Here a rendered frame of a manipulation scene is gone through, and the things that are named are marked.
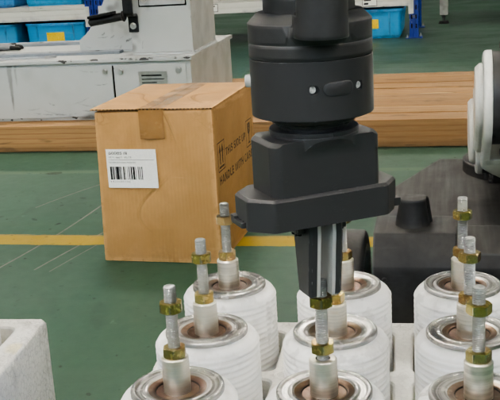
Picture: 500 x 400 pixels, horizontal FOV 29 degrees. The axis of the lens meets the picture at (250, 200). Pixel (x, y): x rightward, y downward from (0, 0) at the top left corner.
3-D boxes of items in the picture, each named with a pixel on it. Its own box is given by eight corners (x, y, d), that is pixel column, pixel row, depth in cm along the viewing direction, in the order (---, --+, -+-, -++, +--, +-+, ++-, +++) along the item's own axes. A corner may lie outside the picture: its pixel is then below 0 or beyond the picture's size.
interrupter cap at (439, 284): (452, 271, 102) (452, 264, 102) (516, 286, 97) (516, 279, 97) (408, 291, 97) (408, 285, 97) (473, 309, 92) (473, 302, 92)
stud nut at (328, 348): (317, 358, 74) (317, 348, 74) (305, 350, 76) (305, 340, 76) (339, 351, 75) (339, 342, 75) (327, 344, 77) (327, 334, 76)
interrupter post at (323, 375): (342, 390, 77) (340, 351, 76) (336, 404, 75) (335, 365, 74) (312, 388, 78) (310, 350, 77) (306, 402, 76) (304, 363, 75)
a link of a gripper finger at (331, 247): (335, 298, 73) (332, 218, 71) (317, 284, 76) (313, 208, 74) (354, 294, 73) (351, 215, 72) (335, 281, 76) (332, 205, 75)
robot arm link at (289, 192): (262, 245, 66) (251, 70, 63) (214, 211, 75) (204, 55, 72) (422, 217, 71) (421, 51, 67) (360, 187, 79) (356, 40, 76)
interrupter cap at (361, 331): (298, 356, 84) (298, 349, 84) (289, 323, 91) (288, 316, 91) (385, 349, 84) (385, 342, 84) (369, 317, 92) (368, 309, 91)
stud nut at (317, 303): (316, 311, 73) (315, 301, 73) (304, 305, 75) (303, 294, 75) (337, 305, 74) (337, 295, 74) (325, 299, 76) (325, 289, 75)
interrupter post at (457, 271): (459, 283, 99) (459, 252, 98) (479, 288, 97) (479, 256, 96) (445, 290, 97) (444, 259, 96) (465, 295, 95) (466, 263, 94)
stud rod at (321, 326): (321, 374, 75) (317, 282, 73) (314, 369, 76) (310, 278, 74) (332, 371, 76) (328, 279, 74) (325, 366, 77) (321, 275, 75)
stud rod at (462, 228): (466, 268, 97) (466, 195, 95) (468, 271, 96) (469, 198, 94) (455, 269, 97) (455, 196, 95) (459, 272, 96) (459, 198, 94)
